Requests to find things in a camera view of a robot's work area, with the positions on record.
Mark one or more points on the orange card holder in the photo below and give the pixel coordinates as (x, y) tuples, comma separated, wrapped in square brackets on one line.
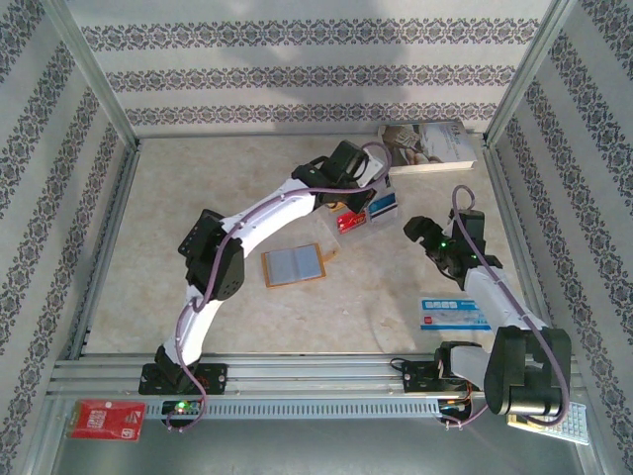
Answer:
[(294, 266)]

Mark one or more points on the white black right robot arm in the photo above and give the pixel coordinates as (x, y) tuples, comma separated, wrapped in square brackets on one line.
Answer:
[(494, 297)]

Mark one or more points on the small circuit board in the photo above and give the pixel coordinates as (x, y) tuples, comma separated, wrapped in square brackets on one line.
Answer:
[(454, 406), (182, 407)]

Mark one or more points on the aluminium frame post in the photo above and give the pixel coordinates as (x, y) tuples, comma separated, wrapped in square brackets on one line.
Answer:
[(526, 74), (94, 74)]

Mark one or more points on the paperback book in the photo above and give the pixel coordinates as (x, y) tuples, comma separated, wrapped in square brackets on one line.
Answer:
[(427, 146)]

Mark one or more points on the red flat packet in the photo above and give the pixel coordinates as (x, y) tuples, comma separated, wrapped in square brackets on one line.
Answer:
[(106, 420)]

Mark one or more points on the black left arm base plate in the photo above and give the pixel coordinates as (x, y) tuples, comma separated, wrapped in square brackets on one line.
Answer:
[(212, 378)]

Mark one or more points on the yellow grey calculator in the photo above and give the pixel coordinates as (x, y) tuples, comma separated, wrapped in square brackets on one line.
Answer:
[(576, 425)]

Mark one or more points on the red card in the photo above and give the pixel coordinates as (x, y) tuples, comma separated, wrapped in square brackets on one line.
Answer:
[(352, 222)]

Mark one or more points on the aluminium mounting rail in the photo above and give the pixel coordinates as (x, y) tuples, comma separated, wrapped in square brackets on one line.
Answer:
[(316, 368)]

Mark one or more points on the aluminium side rail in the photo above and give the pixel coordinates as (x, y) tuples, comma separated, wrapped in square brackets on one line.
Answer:
[(110, 247), (512, 222)]

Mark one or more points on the clear sheet of cards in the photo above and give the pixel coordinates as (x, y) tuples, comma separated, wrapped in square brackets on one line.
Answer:
[(376, 228)]

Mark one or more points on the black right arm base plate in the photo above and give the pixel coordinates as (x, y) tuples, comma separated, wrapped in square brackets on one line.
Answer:
[(418, 376)]

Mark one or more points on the blue white card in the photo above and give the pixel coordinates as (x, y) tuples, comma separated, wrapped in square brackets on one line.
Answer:
[(385, 208)]

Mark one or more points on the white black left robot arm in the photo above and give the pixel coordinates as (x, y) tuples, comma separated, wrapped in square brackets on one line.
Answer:
[(277, 218)]

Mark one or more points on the blue white paper packet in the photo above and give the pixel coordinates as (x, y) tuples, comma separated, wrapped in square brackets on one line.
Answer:
[(452, 314)]

